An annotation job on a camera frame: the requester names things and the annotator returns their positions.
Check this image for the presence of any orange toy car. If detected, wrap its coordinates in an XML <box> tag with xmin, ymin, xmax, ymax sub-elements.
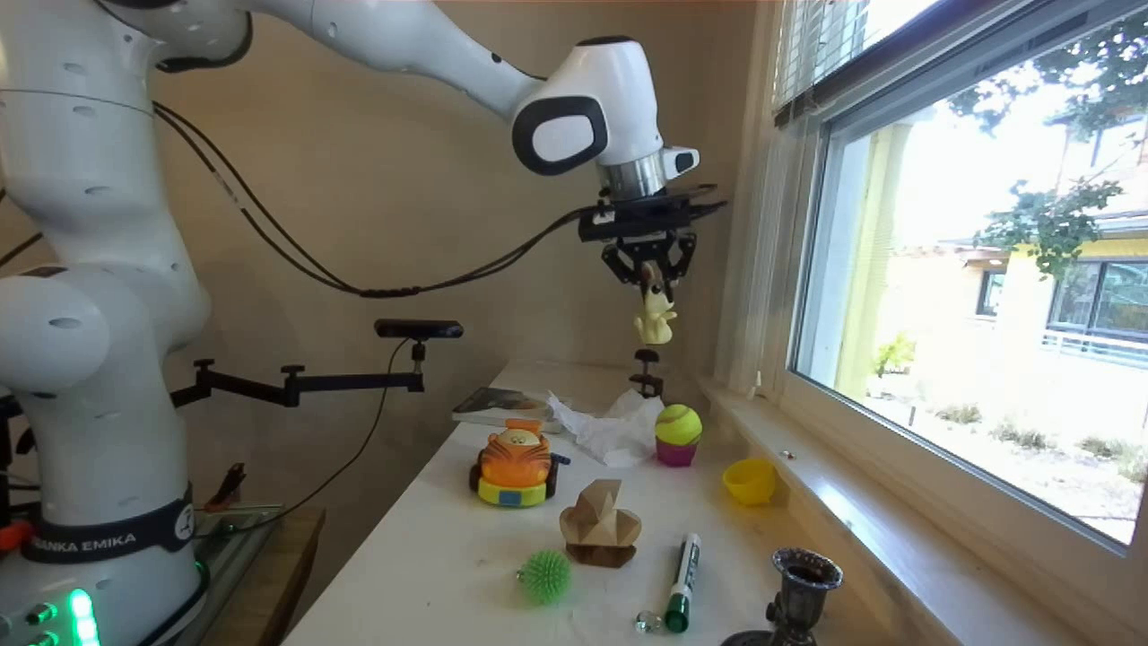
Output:
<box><xmin>465</xmin><ymin>412</ymin><xmax>575</xmax><ymax>512</ymax></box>

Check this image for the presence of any marker pen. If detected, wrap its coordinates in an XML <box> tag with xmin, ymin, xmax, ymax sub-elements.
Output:
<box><xmin>659</xmin><ymin>533</ymin><xmax>706</xmax><ymax>638</ymax></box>

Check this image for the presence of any black stereo camera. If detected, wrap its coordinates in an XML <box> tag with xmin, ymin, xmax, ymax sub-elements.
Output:
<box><xmin>374</xmin><ymin>315</ymin><xmax>465</xmax><ymax>345</ymax></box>

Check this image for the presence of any red black cable plug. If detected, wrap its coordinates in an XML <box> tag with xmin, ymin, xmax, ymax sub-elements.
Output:
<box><xmin>209</xmin><ymin>458</ymin><xmax>252</xmax><ymax>512</ymax></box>

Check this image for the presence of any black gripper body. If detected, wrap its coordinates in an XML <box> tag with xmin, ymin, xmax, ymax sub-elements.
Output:
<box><xmin>614</xmin><ymin>189</ymin><xmax>728</xmax><ymax>252</ymax></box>

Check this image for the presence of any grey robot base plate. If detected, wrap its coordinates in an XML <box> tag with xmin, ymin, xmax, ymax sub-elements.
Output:
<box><xmin>175</xmin><ymin>498</ymin><xmax>283</xmax><ymax>625</ymax></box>

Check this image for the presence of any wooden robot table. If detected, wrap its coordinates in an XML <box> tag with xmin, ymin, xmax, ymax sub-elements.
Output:
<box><xmin>191</xmin><ymin>506</ymin><xmax>331</xmax><ymax>646</ymax></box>

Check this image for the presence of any thin black camera cable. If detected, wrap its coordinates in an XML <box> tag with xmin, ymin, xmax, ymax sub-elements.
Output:
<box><xmin>281</xmin><ymin>345</ymin><xmax>404</xmax><ymax>524</ymax></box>

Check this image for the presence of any yellow-green tennis ball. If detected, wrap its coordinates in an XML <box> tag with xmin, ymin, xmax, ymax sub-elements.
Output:
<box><xmin>651</xmin><ymin>403</ymin><xmax>706</xmax><ymax>448</ymax></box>

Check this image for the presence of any white crumpled cloth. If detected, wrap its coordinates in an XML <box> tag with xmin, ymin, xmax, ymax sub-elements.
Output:
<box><xmin>544</xmin><ymin>389</ymin><xmax>668</xmax><ymax>473</ymax></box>

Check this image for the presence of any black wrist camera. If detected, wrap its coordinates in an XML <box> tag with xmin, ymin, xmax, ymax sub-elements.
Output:
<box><xmin>578</xmin><ymin>200</ymin><xmax>648</xmax><ymax>244</ymax></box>

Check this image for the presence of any white framed window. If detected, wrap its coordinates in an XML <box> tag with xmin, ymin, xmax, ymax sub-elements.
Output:
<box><xmin>782</xmin><ymin>0</ymin><xmax>1148</xmax><ymax>554</ymax></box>

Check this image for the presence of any green fuzzy ball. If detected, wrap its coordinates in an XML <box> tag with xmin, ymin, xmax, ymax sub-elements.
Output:
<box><xmin>511</xmin><ymin>546</ymin><xmax>578</xmax><ymax>612</ymax></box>

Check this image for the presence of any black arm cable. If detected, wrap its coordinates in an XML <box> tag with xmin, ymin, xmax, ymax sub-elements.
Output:
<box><xmin>149</xmin><ymin>101</ymin><xmax>595</xmax><ymax>303</ymax></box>

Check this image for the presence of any black wall cable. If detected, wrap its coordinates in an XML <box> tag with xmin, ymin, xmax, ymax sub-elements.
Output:
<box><xmin>0</xmin><ymin>226</ymin><xmax>50</xmax><ymax>274</ymax></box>

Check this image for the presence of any black cup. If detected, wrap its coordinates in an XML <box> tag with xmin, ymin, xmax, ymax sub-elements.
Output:
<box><xmin>717</xmin><ymin>546</ymin><xmax>847</xmax><ymax>646</ymax></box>

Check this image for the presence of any window blind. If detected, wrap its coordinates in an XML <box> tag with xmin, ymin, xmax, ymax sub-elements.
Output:
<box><xmin>769</xmin><ymin>0</ymin><xmax>1148</xmax><ymax>132</ymax></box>

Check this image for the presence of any small yellow bowl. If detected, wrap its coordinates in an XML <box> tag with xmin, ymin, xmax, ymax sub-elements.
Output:
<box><xmin>717</xmin><ymin>456</ymin><xmax>782</xmax><ymax>510</ymax></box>

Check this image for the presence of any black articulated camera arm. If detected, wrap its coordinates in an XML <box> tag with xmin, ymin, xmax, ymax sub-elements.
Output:
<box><xmin>173</xmin><ymin>339</ymin><xmax>429</xmax><ymax>409</ymax></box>

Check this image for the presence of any small pink cup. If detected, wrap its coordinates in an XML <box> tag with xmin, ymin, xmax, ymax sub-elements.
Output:
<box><xmin>651</xmin><ymin>438</ymin><xmax>700</xmax><ymax>472</ymax></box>

